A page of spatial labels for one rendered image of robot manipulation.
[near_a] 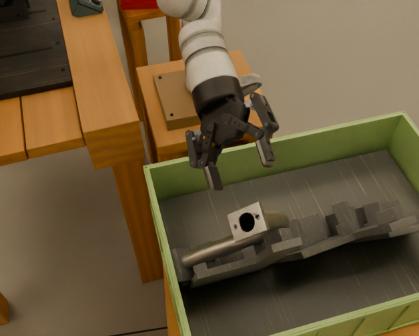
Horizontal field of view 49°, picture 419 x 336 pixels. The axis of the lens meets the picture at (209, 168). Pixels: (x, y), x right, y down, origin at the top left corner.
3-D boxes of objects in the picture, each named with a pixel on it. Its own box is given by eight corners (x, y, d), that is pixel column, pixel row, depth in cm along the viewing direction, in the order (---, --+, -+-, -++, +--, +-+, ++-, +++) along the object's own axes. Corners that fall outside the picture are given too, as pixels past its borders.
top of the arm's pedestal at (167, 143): (239, 59, 142) (240, 49, 139) (276, 133, 123) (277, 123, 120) (137, 77, 137) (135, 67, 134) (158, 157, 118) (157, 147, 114)
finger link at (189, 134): (200, 131, 72) (210, 165, 71) (192, 136, 73) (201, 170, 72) (189, 128, 70) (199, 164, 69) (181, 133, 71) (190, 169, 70)
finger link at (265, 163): (254, 141, 63) (262, 167, 62) (258, 139, 63) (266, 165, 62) (263, 143, 65) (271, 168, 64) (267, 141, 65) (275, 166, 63)
